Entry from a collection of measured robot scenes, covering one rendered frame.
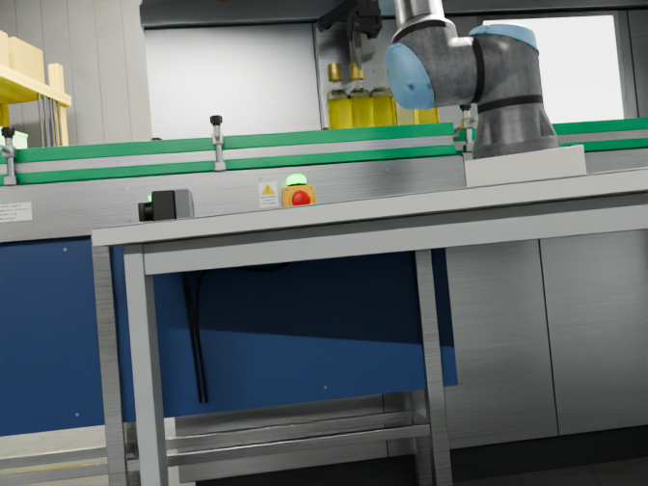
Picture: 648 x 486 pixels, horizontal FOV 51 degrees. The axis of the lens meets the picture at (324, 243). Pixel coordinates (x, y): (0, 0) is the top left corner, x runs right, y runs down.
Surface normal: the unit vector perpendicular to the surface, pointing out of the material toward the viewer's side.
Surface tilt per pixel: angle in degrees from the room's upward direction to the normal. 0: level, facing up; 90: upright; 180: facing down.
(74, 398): 90
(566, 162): 90
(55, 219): 90
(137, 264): 90
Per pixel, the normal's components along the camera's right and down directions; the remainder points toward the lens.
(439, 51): 0.07, -0.24
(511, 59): 0.11, 0.02
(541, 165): -0.21, -0.02
